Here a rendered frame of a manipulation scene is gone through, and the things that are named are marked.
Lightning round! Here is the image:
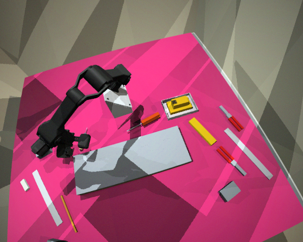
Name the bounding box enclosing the orange-handled awl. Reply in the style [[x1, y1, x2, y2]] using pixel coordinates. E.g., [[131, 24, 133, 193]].
[[127, 112, 160, 132]]

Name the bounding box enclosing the long grey flat bar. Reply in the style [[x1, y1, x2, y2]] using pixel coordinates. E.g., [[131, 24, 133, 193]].
[[224, 128, 273, 180], [32, 170, 63, 226]]

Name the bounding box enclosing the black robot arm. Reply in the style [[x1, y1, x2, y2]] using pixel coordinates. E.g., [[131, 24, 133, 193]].
[[31, 64, 132, 158]]

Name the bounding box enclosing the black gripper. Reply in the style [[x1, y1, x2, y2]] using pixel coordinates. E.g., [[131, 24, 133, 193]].
[[60, 129, 91, 149]]

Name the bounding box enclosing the yellow rectangular bar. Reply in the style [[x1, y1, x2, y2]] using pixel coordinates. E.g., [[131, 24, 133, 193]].
[[188, 118, 216, 146]]

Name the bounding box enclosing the white panel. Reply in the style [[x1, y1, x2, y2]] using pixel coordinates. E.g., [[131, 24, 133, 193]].
[[73, 126, 191, 196]]

